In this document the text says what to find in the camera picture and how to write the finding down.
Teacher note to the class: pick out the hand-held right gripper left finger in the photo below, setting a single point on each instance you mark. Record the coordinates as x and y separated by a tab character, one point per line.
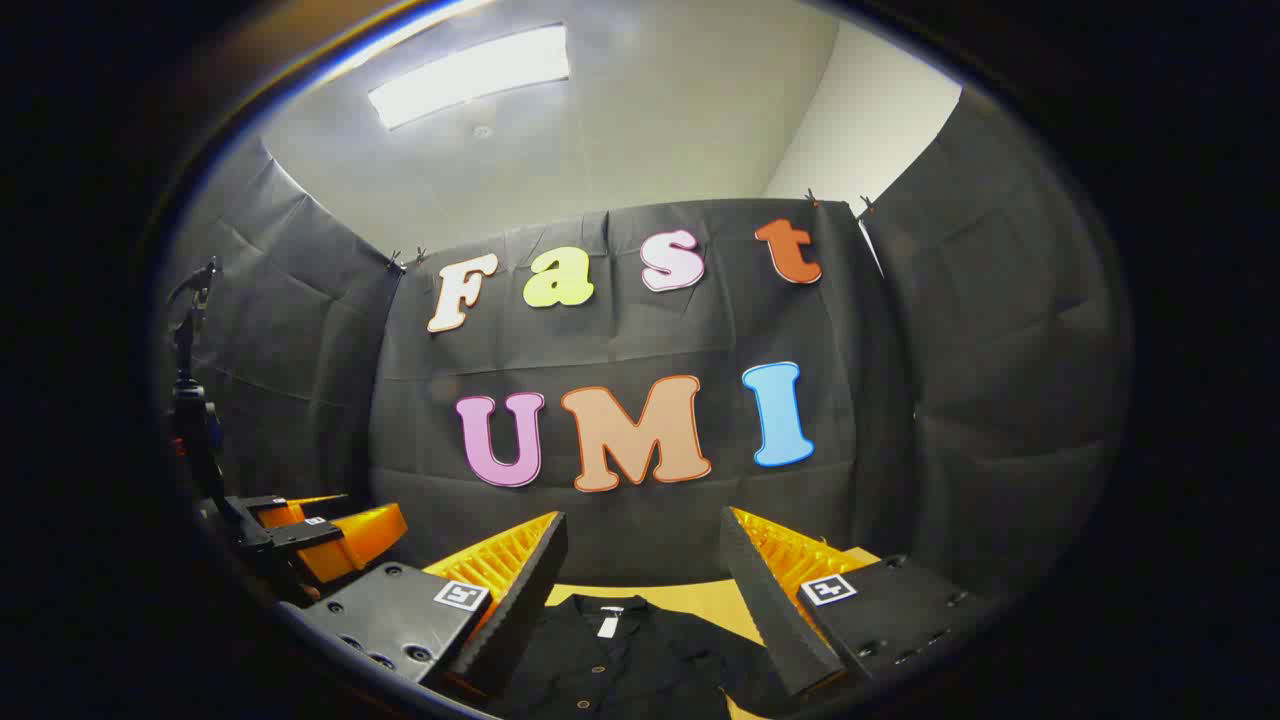
520	590

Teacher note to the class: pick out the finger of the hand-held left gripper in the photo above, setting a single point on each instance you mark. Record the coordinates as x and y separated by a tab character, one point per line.
365	532
282	514

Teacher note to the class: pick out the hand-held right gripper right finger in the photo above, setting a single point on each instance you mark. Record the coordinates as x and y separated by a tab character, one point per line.
765	600

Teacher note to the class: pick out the ceiling light panel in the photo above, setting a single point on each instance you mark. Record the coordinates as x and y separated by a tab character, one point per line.
470	75

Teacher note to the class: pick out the black button-up coat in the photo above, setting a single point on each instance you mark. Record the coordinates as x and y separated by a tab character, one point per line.
620	660

